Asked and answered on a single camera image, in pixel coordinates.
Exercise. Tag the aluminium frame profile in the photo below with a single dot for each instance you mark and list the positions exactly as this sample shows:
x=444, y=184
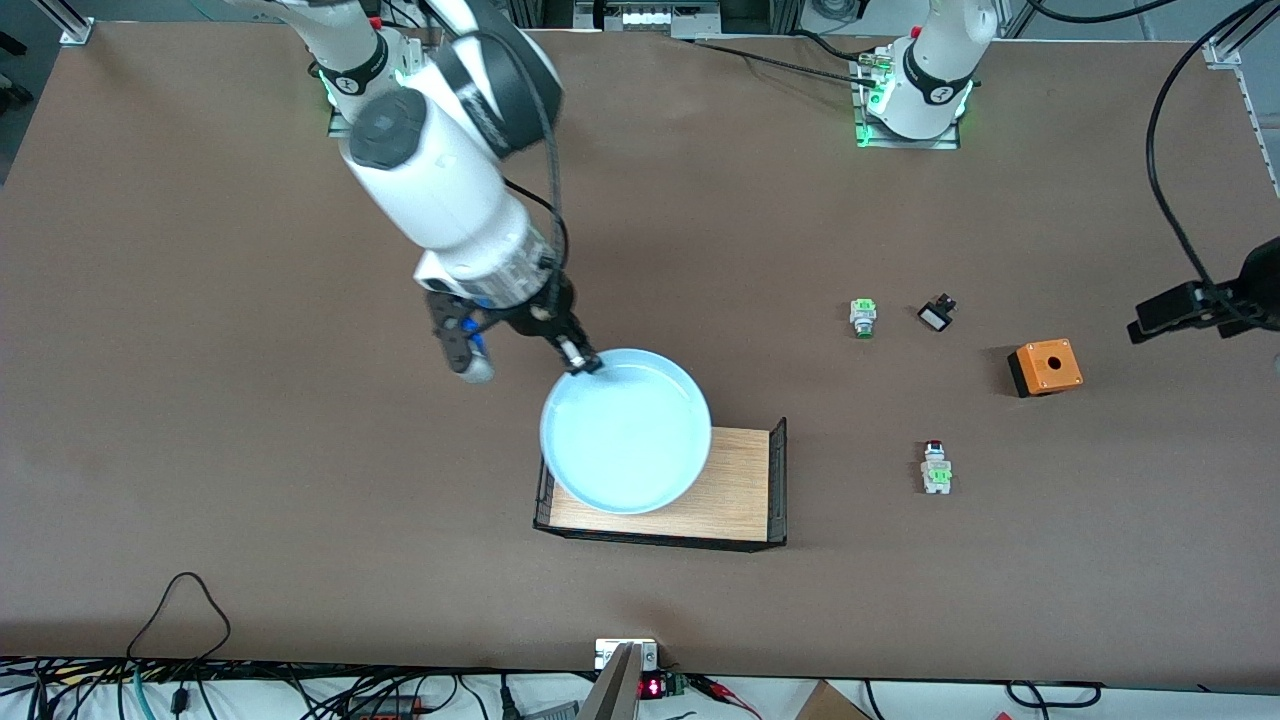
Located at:
x=78, y=25
x=1225, y=50

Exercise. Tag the light blue round plate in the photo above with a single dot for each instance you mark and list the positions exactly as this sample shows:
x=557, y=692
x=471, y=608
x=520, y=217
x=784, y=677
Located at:
x=625, y=440

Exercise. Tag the grey camera mounting post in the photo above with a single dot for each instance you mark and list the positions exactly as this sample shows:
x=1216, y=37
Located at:
x=615, y=690

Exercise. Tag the black square push button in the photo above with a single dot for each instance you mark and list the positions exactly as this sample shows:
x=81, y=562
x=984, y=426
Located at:
x=936, y=317

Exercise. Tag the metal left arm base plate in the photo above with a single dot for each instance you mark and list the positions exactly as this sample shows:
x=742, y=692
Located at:
x=900, y=145

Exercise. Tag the red LED display module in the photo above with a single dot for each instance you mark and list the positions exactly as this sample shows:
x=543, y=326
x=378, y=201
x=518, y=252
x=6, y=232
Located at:
x=655, y=687

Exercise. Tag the red push button switch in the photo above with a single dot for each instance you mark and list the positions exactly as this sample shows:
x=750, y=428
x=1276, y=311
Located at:
x=936, y=475

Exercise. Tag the brown cardboard piece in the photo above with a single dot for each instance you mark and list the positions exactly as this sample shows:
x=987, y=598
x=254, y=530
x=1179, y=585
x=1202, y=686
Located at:
x=828, y=705

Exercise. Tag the green push button switch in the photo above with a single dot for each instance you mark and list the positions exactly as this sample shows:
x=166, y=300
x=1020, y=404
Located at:
x=863, y=316

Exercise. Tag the orange button box with hole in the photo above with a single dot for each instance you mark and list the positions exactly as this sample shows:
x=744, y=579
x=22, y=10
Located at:
x=1050, y=366

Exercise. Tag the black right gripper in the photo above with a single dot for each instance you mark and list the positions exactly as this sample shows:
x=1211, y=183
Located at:
x=541, y=314

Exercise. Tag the red clip leads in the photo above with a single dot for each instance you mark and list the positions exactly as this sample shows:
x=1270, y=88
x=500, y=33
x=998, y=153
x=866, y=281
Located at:
x=715, y=686

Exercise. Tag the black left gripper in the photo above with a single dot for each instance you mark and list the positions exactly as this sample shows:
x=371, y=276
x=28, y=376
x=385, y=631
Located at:
x=1262, y=283

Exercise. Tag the grey device with white lights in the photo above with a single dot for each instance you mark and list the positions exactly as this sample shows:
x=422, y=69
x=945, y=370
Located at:
x=650, y=17

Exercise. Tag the black power strip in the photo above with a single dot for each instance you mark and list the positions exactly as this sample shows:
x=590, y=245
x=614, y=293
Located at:
x=385, y=710

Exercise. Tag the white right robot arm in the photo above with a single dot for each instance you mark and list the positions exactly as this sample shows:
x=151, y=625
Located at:
x=440, y=190

